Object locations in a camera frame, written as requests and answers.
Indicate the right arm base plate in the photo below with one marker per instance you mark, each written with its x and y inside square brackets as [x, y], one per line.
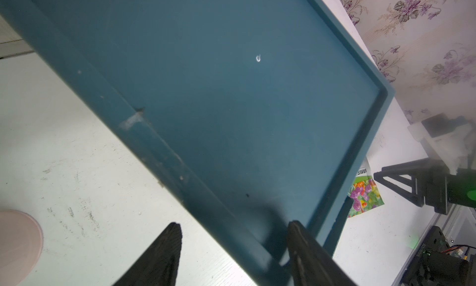
[438, 263]

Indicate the pink pen cup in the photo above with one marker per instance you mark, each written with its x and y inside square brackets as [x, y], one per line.
[21, 246]

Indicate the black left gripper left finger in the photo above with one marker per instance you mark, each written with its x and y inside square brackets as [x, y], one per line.
[158, 265]

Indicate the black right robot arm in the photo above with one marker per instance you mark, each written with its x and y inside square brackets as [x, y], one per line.
[464, 192]

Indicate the teal drawer cabinet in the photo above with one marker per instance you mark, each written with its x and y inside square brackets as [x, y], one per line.
[252, 113]

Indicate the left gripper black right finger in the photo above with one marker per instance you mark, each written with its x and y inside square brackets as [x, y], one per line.
[310, 264]

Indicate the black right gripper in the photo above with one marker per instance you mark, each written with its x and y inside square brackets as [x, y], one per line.
[421, 182]

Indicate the green colourful flowers seed bag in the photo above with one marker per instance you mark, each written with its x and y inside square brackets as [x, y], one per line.
[364, 191]

